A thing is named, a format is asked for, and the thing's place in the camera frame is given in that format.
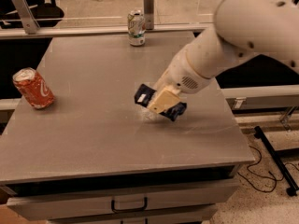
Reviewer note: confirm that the red coke can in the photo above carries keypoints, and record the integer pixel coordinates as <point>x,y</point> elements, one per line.
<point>33,88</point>

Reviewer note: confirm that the metal railing bracket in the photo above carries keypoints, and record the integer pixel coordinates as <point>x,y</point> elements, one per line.
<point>148,6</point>
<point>28,21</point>

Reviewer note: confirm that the lower grey cabinet drawer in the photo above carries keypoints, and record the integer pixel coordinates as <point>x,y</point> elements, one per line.
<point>176,215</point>

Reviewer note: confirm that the white green soda can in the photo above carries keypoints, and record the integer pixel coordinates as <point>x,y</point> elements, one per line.
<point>136,27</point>

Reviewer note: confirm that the grey cabinet drawer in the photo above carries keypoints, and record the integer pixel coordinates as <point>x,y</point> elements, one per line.
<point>89,203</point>
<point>176,215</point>

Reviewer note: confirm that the left metal railing bracket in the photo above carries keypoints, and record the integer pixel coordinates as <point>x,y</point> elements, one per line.
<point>28,21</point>

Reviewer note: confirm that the blue rxbar blueberry wrapper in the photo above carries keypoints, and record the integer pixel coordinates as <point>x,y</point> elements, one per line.
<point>164,102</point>

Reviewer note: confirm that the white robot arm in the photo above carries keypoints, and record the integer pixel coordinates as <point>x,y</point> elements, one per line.
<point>241,30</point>

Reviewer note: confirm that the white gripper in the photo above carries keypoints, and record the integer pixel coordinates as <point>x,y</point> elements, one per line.
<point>182,73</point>

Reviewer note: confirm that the black stand base bar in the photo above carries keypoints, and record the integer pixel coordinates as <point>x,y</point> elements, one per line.
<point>293,189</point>

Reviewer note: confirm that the black drawer handle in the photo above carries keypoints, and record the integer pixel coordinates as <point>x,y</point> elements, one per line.
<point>129,206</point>

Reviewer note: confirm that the middle metal railing bracket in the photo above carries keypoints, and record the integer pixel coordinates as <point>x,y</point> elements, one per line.
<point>148,6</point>

